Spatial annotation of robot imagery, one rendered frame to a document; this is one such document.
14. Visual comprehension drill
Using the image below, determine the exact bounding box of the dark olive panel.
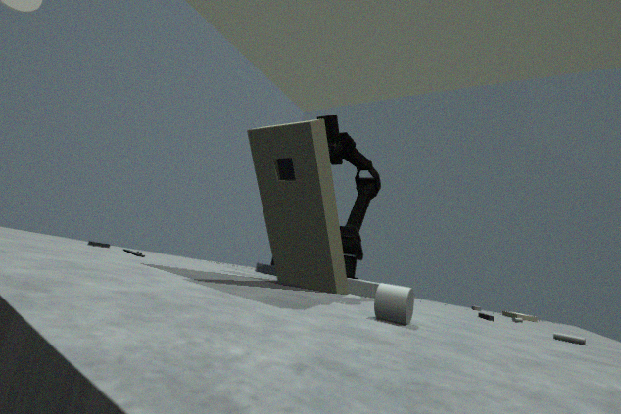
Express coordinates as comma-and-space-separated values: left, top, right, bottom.
247, 118, 350, 295

